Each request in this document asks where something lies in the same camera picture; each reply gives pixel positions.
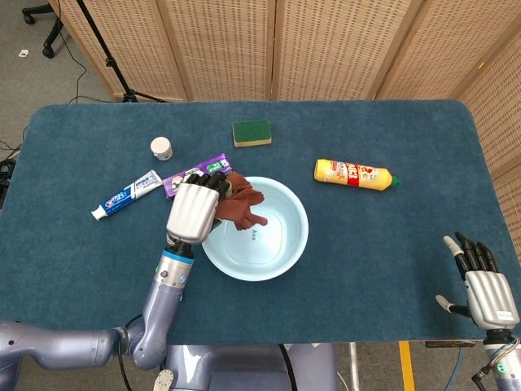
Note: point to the light blue plastic basin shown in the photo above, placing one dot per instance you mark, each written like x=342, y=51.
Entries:
x=277, y=252

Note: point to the black office chair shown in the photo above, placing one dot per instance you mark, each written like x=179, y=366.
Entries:
x=53, y=36

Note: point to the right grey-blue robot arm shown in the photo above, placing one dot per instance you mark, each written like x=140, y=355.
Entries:
x=504, y=366

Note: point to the green yellow sponge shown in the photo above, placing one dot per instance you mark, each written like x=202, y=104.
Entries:
x=250, y=131

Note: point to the small white floor object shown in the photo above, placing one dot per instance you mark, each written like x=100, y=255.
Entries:
x=23, y=53

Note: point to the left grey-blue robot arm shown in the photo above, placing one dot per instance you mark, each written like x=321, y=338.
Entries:
x=163, y=293

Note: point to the grey-blue robot torso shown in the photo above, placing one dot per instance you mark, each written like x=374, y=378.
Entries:
x=244, y=366

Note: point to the white table leg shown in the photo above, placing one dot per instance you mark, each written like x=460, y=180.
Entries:
x=355, y=366

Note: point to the small white jar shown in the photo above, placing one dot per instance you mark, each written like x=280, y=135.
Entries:
x=160, y=147

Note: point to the dark blue table mat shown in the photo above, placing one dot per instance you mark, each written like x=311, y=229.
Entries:
x=366, y=264

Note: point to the wicker folding screen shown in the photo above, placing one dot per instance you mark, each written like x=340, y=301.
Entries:
x=224, y=49

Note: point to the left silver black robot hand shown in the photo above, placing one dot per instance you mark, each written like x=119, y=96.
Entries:
x=191, y=212

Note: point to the blue white toothpaste tube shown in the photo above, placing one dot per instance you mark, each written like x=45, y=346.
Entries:
x=122, y=197

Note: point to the black tripod stand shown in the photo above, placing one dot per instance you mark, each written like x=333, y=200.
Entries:
x=110, y=63

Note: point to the yellow detergent bottle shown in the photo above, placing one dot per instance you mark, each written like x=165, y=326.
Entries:
x=346, y=173

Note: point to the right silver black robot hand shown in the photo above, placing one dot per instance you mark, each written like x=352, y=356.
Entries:
x=490, y=297

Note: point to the purple toothpaste box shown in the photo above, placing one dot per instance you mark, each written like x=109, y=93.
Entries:
x=211, y=165

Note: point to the brown microfiber cloth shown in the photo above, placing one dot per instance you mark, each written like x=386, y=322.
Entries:
x=240, y=203

